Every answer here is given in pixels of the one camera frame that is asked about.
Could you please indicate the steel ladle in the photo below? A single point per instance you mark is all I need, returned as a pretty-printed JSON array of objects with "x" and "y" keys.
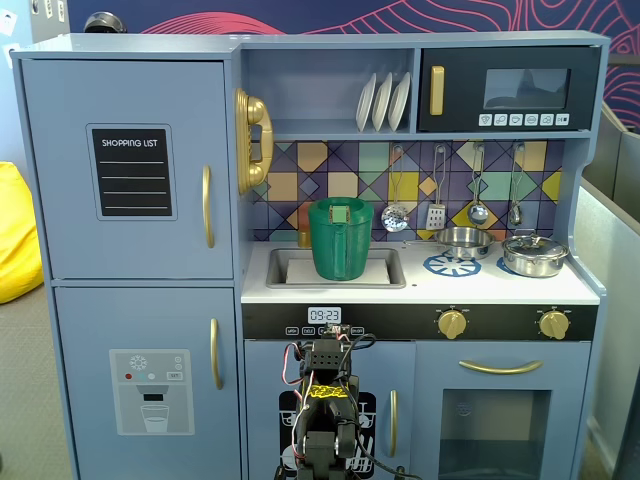
[{"x": 477, "y": 214}]

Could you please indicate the green plastic pitcher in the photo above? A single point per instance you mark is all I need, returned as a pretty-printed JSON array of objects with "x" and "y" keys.
[{"x": 330, "y": 250}]

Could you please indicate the steel pan without lid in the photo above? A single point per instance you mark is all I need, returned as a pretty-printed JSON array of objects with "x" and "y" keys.
[{"x": 465, "y": 242}]

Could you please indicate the blue door with dispenser print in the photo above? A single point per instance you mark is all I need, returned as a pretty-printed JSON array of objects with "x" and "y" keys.
[{"x": 85, "y": 325}]

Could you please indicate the grey toy sink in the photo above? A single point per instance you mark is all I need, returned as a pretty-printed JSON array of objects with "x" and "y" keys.
[{"x": 275, "y": 280}]

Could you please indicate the small steel utensil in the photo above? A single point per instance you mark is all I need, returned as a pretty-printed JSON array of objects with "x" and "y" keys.
[{"x": 515, "y": 215}]

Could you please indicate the blue oven door with window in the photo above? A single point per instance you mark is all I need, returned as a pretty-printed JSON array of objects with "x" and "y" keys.
[{"x": 430, "y": 360}]

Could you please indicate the blue toy kitchen cabinet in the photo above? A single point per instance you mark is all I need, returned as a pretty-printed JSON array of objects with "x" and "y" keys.
[{"x": 325, "y": 42}]

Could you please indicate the yellow bean bag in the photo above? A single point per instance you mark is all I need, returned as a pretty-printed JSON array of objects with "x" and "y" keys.
[{"x": 15, "y": 240}]

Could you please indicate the steel slotted skimmer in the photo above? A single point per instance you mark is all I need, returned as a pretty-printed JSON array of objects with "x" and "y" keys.
[{"x": 395, "y": 219}]

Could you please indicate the grey metal locker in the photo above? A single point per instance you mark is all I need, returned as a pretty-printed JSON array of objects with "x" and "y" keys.
[{"x": 47, "y": 22}]

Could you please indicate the blue dishwasher door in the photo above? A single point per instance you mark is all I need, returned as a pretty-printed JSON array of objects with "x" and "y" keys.
[{"x": 260, "y": 380}]

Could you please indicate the white toy plate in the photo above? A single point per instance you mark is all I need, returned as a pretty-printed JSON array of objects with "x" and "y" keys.
[
  {"x": 400, "y": 100},
  {"x": 382, "y": 102},
  {"x": 365, "y": 102}
]

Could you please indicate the blue door with shopping list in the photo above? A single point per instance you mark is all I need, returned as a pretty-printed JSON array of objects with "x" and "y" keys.
[{"x": 60, "y": 150}]

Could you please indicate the steel pot with lid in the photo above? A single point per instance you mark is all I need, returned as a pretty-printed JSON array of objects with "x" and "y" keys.
[{"x": 532, "y": 260}]

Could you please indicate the steel slotted spatula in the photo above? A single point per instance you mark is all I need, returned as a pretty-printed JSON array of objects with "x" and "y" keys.
[{"x": 436, "y": 216}]

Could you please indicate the black round helmet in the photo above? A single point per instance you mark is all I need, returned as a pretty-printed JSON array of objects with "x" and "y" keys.
[{"x": 102, "y": 24}]

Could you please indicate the gold stove knob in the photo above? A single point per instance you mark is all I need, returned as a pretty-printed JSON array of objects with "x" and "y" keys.
[
  {"x": 452, "y": 325},
  {"x": 553, "y": 325}
]

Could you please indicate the gold toy telephone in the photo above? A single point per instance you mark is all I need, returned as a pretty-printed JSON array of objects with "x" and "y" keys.
[{"x": 255, "y": 107}]

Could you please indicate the light grey desk partition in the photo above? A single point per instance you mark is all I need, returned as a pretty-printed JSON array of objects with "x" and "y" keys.
[{"x": 600, "y": 300}]

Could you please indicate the black toy microwave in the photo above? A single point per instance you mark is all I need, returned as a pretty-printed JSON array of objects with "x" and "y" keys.
[{"x": 460, "y": 65}]

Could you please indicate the gold toy faucet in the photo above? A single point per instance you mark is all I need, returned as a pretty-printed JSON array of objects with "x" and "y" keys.
[{"x": 303, "y": 237}]

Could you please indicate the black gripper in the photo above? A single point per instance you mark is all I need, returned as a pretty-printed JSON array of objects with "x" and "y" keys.
[{"x": 334, "y": 332}]

